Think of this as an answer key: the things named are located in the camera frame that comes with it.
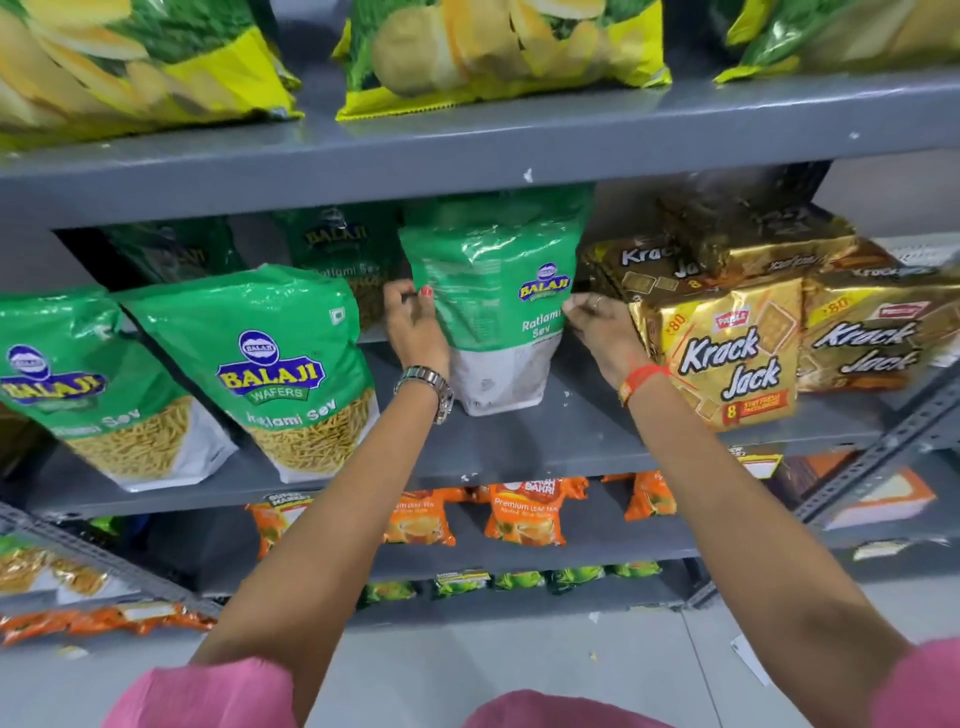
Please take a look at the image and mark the silver wristwatch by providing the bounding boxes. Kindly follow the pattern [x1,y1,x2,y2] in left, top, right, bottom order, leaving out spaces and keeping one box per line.
[393,365,456,426]

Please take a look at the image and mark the white paper scrap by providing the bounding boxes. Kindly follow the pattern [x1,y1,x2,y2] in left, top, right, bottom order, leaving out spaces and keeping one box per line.
[730,634,774,688]

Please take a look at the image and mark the person's right forearm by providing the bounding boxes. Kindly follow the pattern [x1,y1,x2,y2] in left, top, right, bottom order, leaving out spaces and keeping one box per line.
[621,367,920,728]

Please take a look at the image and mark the red thread bracelet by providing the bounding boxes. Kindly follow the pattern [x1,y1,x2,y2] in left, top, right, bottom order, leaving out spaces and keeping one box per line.
[618,363,672,408]

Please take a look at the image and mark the person's left forearm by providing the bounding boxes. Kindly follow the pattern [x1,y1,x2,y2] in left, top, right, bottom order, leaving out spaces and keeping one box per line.
[191,371,450,721]

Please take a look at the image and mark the orange brown box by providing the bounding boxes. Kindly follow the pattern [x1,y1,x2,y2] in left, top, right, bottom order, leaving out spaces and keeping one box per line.
[776,448,939,531]

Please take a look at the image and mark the gold cracker packet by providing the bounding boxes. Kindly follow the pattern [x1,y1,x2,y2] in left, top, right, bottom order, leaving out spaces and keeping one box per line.
[579,234,723,303]
[657,191,858,280]
[628,272,808,434]
[796,264,960,396]

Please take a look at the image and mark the person's left hand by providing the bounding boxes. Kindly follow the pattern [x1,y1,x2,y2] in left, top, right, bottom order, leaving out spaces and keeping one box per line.
[383,279,452,381]

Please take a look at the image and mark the person's right hand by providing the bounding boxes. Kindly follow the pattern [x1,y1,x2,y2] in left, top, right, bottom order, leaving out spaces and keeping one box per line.
[562,292,655,393]

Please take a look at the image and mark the orange tea packet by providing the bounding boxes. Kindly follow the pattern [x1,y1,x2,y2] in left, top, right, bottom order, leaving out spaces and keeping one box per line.
[246,492,318,561]
[381,487,471,548]
[602,470,678,523]
[478,476,591,548]

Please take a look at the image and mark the row of orange packets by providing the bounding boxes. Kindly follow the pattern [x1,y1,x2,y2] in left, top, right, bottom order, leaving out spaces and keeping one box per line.
[0,602,217,648]

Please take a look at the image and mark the pink garment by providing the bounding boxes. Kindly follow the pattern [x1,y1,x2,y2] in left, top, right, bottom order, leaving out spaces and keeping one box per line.
[103,637,960,728]

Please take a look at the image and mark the yellow fried snack packet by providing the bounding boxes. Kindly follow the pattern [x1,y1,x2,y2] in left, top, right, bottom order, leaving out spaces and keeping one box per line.
[0,534,111,603]

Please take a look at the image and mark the green snack pouch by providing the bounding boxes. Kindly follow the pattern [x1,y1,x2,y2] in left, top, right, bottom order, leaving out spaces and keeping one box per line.
[103,216,247,288]
[272,204,408,333]
[0,287,240,494]
[397,185,598,418]
[114,263,381,486]

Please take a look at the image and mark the grey metal shelf rack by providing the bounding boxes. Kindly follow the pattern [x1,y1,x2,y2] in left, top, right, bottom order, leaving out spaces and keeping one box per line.
[0,66,960,627]

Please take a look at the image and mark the yellow green chips bag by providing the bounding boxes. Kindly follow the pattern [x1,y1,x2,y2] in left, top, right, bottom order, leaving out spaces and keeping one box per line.
[0,0,305,151]
[712,0,960,84]
[333,0,673,123]

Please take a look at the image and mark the grey slotted metal rack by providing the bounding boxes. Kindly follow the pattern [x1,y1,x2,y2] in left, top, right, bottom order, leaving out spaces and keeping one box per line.
[688,358,960,610]
[0,501,220,618]

